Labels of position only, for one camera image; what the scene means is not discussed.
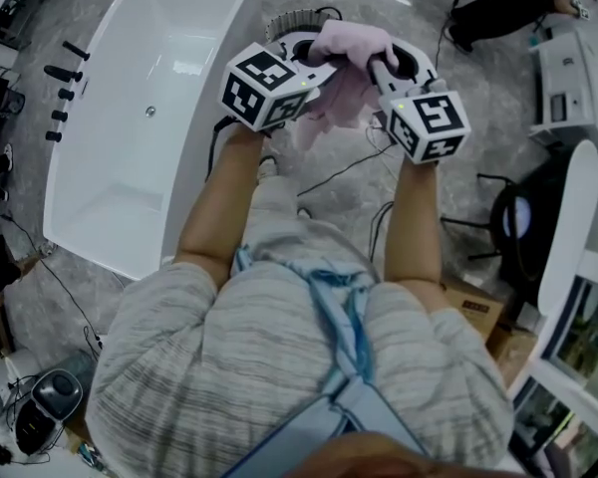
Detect light blue chest harness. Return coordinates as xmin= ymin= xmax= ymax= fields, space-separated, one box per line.
xmin=221 ymin=244 xmax=431 ymax=478

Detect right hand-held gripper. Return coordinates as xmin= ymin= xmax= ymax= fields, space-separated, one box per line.
xmin=368 ymin=37 xmax=472 ymax=166

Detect person's face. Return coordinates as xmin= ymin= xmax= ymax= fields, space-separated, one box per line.
xmin=283 ymin=429 xmax=529 ymax=478

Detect pink cloth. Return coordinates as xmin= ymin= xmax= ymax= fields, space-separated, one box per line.
xmin=293 ymin=19 xmax=401 ymax=153

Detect white oval tabletop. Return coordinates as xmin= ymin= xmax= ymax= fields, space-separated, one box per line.
xmin=536 ymin=138 xmax=598 ymax=319

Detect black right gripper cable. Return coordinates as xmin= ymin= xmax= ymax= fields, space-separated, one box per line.
xmin=367 ymin=200 xmax=396 ymax=264

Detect labelled cardboard box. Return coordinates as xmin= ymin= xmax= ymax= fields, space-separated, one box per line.
xmin=438 ymin=272 xmax=505 ymax=344

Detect white bathtub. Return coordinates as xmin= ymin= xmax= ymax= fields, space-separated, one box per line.
xmin=42 ymin=0 xmax=260 ymax=282

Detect person's left forearm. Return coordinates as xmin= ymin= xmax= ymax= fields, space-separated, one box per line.
xmin=173 ymin=121 xmax=261 ymax=289

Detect woven laundry basket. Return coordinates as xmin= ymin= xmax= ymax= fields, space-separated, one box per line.
xmin=264 ymin=6 xmax=345 ymax=47

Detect white window frame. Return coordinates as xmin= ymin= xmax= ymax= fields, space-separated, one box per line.
xmin=506 ymin=246 xmax=598 ymax=478

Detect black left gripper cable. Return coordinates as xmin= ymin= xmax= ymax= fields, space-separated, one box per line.
xmin=206 ymin=116 xmax=236 ymax=184

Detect plain cardboard box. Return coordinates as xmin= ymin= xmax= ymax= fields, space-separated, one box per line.
xmin=485 ymin=316 xmax=540 ymax=393

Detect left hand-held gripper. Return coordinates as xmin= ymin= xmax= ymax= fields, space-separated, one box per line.
xmin=222 ymin=36 xmax=341 ymax=132

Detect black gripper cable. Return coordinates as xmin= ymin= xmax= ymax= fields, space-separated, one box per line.
xmin=367 ymin=200 xmax=396 ymax=264
xmin=206 ymin=116 xmax=236 ymax=184

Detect white appliance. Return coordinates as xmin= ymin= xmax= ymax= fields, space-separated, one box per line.
xmin=527 ymin=30 xmax=598 ymax=154

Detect person's grey striped shirt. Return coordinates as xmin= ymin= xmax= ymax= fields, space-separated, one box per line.
xmin=83 ymin=219 xmax=518 ymax=478

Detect person's light grey trousers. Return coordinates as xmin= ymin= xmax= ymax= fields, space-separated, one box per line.
xmin=247 ymin=170 xmax=380 ymax=268

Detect person's right forearm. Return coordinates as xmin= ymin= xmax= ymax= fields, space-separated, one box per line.
xmin=381 ymin=159 xmax=444 ymax=289

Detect tall black tub faucet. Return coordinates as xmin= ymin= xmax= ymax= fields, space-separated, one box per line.
xmin=43 ymin=64 xmax=85 ymax=84
xmin=61 ymin=40 xmax=92 ymax=62

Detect black floor cable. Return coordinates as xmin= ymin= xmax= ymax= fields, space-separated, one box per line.
xmin=297 ymin=141 xmax=400 ymax=198
xmin=0 ymin=210 xmax=105 ymax=352

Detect person's left shoe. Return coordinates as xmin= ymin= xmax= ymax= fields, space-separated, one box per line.
xmin=255 ymin=153 xmax=281 ymax=185

